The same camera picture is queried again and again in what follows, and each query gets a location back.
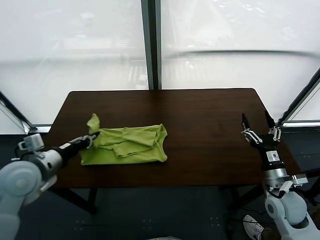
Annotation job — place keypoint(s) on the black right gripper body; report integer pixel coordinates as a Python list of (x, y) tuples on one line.
[(267, 145)]

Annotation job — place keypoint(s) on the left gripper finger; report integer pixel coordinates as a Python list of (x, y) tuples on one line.
[(92, 143), (93, 136)]

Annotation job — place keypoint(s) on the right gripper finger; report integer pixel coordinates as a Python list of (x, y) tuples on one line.
[(275, 132), (250, 135)]

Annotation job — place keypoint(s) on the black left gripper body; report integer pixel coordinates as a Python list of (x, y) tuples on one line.
[(75, 146)]

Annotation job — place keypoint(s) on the lime green t-shirt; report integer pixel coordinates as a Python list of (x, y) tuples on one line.
[(135, 150)]

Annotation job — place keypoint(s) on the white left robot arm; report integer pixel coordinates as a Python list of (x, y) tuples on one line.
[(20, 180)]

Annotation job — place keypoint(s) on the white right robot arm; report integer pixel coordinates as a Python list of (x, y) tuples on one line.
[(287, 212)]

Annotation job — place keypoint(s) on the black tripod stand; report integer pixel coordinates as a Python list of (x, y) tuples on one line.
[(311, 173)]

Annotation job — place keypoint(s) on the black metal table leg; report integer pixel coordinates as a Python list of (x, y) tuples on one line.
[(85, 200), (230, 196)]

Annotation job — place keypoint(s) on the white sneaker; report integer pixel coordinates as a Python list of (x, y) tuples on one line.
[(252, 227)]

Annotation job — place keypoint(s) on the olive brown trouser leg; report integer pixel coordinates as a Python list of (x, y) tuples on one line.
[(267, 233)]

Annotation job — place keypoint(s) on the grey robot torso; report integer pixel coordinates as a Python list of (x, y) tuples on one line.
[(167, 238)]

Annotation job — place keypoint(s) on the grey slanted window frame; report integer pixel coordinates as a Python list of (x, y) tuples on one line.
[(300, 102), (15, 112)]

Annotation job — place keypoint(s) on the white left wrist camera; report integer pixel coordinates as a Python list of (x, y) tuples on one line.
[(32, 143)]

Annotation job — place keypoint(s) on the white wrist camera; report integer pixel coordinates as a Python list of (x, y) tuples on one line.
[(32, 143), (300, 180)]

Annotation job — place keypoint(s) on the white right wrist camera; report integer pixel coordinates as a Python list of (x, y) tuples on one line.
[(300, 180)]

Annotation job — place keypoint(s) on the dark grey window post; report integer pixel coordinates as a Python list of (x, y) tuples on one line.
[(152, 50)]

